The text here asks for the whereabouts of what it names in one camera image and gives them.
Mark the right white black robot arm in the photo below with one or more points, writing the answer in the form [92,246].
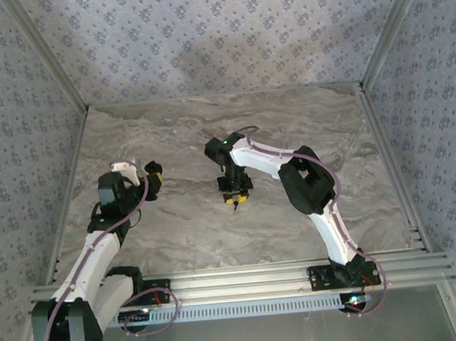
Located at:
[331,229]

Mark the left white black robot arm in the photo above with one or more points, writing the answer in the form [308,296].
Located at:
[89,260]

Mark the thin aluminium edge strip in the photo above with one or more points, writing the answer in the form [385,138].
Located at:
[222,94]

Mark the black controller board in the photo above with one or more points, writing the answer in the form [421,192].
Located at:
[353,307]
[142,315]

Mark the aluminium side rail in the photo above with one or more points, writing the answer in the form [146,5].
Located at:
[69,191]
[378,127]

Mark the aluminium mounting rail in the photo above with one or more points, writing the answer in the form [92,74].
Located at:
[241,284]

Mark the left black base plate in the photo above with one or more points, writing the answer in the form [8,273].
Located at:
[164,286]

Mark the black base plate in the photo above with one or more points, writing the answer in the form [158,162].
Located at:
[319,281]
[164,286]

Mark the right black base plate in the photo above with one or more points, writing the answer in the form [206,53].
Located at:
[319,281]

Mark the aluminium frame post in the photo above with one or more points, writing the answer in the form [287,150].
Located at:
[50,54]
[388,27]

